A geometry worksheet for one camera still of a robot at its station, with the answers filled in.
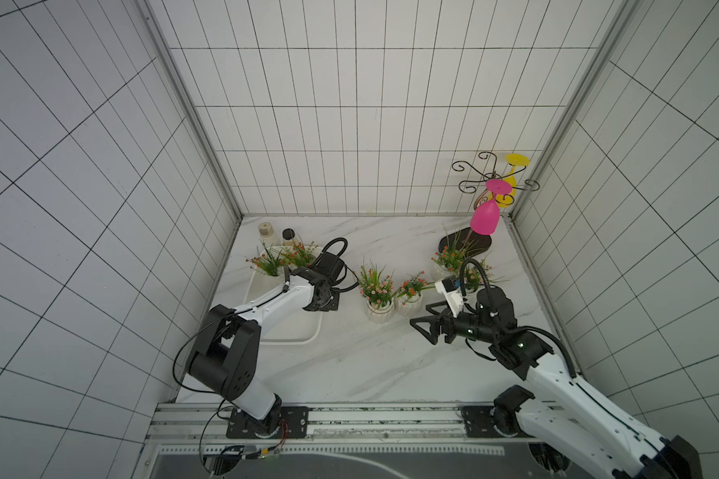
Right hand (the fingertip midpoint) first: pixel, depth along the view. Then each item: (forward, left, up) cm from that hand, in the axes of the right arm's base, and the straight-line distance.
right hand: (420, 307), depth 76 cm
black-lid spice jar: (+30, +44, -8) cm, 54 cm away
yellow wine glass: (+46, -30, +14) cm, 57 cm away
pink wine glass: (+31, -22, +3) cm, 38 cm away
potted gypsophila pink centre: (+5, +11, -2) cm, 12 cm away
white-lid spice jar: (+29, +51, -8) cm, 60 cm away
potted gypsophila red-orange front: (+16, +36, -1) cm, 40 cm away
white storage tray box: (-3, +33, -9) cm, 35 cm away
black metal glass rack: (+32, -15, +15) cm, 38 cm away
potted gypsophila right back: (+18, -10, -4) cm, 21 cm away
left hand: (+4, +28, -11) cm, 31 cm away
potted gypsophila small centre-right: (+4, +2, -4) cm, 6 cm away
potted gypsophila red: (+14, +46, -3) cm, 48 cm away
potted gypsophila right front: (+11, -16, -3) cm, 20 cm away
